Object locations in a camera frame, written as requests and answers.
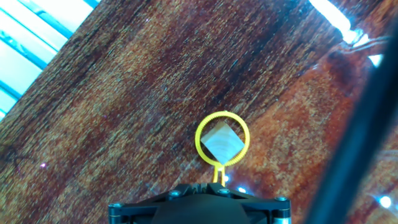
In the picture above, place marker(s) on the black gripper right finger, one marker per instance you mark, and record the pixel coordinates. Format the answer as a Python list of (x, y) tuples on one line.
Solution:
[(267, 210)]

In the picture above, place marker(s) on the small wooden cube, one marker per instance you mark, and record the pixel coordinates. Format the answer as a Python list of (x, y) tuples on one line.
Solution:
[(222, 144)]

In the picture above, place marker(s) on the glossy wood-grain mat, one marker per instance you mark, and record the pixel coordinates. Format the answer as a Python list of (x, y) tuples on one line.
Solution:
[(124, 93)]

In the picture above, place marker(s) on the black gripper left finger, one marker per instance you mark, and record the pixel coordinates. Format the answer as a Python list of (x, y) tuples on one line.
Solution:
[(136, 208)]

